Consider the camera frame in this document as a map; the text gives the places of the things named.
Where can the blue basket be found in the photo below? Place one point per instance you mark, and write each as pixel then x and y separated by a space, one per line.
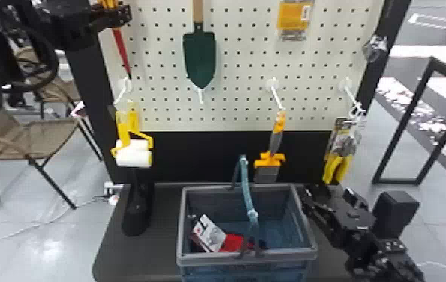
pixel 286 232

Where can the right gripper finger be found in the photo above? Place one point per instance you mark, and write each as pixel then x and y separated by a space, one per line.
pixel 321 224
pixel 314 199

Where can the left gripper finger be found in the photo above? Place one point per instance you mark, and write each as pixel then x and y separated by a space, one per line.
pixel 118 16

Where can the yellow carded tool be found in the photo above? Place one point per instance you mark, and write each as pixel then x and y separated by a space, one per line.
pixel 294 17

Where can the yellow scraper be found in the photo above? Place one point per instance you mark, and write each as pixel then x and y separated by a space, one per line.
pixel 269 159

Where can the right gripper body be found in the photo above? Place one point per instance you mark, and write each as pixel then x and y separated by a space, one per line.
pixel 351 220

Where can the white pegboard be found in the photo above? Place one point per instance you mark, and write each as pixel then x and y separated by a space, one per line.
pixel 246 106

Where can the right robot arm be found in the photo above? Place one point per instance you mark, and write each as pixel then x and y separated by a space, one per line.
pixel 388 262

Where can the yellow pliers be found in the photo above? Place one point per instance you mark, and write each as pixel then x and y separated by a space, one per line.
pixel 335 165

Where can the green trowel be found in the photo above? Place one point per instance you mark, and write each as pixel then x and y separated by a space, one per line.
pixel 199 55

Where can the white paint roller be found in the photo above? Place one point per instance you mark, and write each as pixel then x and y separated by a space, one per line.
pixel 133 155

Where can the red screwdriver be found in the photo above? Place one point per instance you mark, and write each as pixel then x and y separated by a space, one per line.
pixel 121 49

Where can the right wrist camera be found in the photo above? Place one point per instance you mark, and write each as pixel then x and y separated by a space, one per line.
pixel 395 212

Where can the black side table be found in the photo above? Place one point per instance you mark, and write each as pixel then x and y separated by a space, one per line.
pixel 428 118

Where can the red carded tool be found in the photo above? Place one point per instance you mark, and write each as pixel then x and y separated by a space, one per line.
pixel 209 236

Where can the beige folding chair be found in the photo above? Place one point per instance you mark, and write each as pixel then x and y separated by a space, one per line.
pixel 30 138
pixel 55 88

